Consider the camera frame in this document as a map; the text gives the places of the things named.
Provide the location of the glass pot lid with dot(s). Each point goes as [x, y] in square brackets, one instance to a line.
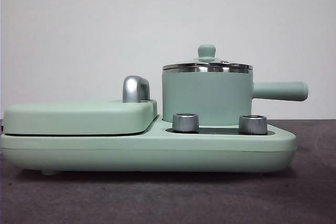
[206, 51]

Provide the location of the silver control knob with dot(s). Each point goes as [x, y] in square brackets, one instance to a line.
[185, 123]
[253, 125]

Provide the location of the green breakfast maker base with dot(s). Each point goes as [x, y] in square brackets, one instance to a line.
[147, 153]

